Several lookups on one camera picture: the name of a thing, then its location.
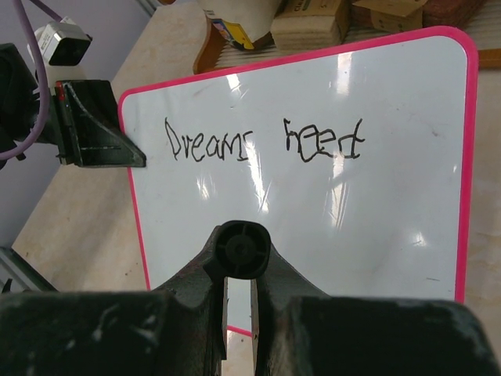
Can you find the white paper bag left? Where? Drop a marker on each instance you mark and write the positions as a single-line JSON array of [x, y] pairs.
[[244, 24]]

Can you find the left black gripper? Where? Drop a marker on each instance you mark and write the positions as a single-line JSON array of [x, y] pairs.
[[83, 123]]

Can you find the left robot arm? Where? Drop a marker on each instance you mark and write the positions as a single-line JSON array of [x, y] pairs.
[[19, 99]]

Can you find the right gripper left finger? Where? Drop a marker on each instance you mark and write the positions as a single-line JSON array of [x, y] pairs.
[[177, 328]]

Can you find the white marker pen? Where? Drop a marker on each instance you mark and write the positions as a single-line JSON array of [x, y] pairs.
[[239, 250]]

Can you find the brown cleaning pad pack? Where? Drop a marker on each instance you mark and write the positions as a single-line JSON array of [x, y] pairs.
[[399, 16]]

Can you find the wooden three tier shelf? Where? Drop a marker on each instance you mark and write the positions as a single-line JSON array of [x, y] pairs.
[[216, 53]]

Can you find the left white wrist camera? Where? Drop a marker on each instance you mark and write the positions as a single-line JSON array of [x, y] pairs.
[[62, 46]]

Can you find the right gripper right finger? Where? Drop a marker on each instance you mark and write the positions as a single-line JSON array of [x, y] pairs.
[[301, 330]]

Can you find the pink framed whiteboard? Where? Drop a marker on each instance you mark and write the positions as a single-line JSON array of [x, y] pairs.
[[357, 159]]

